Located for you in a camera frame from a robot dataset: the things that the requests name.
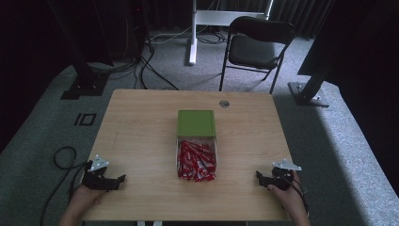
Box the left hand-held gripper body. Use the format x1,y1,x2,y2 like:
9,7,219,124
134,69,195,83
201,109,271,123
82,153,120,192

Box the black folding chair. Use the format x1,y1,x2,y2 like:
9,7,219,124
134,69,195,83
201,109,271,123
218,16,296,95

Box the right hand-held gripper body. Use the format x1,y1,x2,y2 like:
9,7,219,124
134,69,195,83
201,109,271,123
266,158,303,192

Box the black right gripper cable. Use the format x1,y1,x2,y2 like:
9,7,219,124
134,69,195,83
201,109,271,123
279,170,310,216

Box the person's left hand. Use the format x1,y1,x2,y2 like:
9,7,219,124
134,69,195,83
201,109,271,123
71,184,106,212

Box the pile of red packets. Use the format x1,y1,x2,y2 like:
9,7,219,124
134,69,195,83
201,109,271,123
177,139,217,183

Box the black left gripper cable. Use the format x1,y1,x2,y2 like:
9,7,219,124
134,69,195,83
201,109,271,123
39,146,92,226

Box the bundle of floor cables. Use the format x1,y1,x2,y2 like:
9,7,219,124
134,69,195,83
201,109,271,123
88,18,228,91

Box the green box sleeve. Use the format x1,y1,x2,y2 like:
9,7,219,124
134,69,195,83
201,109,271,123
176,109,217,138

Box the white desk frame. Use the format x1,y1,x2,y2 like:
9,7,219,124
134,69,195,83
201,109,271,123
187,0,275,66

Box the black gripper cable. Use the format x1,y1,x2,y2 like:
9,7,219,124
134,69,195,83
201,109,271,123
39,146,92,226
279,170,310,216

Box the clear plastic box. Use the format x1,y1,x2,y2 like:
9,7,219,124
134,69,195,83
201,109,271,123
174,135,218,182

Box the person's right hand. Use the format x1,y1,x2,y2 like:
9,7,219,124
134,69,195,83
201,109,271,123
266,170,306,218

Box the black metal stand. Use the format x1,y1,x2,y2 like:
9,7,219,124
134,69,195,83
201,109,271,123
46,0,110,101
287,46,338,108

